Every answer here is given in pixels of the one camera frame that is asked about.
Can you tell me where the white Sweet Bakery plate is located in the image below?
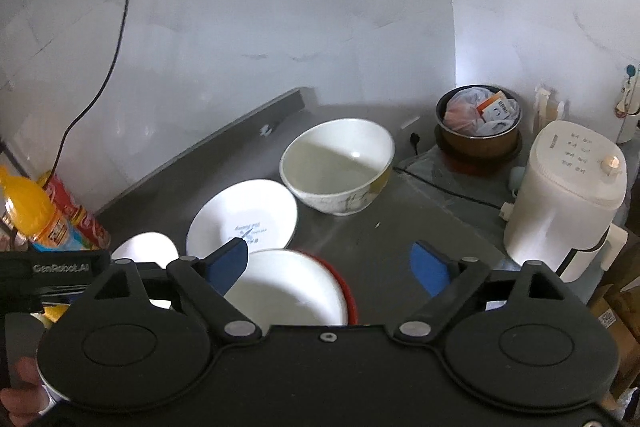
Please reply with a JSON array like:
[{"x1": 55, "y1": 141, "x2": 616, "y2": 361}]
[{"x1": 111, "y1": 232, "x2": 179, "y2": 310}]

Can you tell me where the white bowl red exterior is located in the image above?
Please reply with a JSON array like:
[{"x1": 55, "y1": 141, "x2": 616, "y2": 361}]
[{"x1": 226, "y1": 249, "x2": 358, "y2": 331}]

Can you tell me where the white plate blue logo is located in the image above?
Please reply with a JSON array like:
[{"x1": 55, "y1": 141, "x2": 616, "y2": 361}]
[{"x1": 186, "y1": 179, "x2": 298, "y2": 258}]

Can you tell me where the person's left hand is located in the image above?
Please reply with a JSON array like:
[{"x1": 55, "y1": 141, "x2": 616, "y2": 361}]
[{"x1": 1, "y1": 358, "x2": 51, "y2": 427}]

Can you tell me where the orange juice bottle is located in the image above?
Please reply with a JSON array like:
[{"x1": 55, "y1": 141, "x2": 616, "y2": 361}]
[{"x1": 0, "y1": 167, "x2": 90, "y2": 251}]

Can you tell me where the white electric kettle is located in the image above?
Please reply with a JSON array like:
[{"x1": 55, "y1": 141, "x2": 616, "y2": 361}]
[{"x1": 501, "y1": 120, "x2": 627, "y2": 283}]

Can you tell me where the cardboard box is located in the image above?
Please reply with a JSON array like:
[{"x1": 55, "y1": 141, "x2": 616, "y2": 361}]
[{"x1": 588, "y1": 285, "x2": 639, "y2": 410}]

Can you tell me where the brown pot with bags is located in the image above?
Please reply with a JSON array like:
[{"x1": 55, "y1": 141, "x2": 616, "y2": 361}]
[{"x1": 434, "y1": 84, "x2": 523, "y2": 167}]

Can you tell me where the large white patterned bowl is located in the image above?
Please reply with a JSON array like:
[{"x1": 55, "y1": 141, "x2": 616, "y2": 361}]
[{"x1": 279, "y1": 118, "x2": 395, "y2": 217}]

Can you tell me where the black power cable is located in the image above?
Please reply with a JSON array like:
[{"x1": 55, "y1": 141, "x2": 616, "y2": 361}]
[{"x1": 37, "y1": 0, "x2": 132, "y2": 186}]

